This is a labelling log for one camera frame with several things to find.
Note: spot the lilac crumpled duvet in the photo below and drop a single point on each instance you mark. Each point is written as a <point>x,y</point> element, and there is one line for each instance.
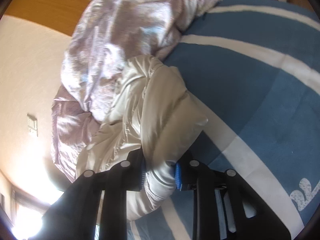
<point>108,33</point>

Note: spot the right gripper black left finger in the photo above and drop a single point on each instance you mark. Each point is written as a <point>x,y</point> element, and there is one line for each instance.
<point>96,196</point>

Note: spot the blue white striped bedsheet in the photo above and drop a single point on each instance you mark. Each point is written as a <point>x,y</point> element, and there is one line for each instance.
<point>253,66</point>

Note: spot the white puffer down jacket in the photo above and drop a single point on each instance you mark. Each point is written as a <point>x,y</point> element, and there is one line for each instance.
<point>152,111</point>

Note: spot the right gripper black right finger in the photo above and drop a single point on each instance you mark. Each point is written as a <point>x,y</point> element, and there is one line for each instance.
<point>225,205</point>

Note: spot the white wall switch plate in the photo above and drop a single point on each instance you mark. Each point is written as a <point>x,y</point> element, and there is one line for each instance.
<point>32,125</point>

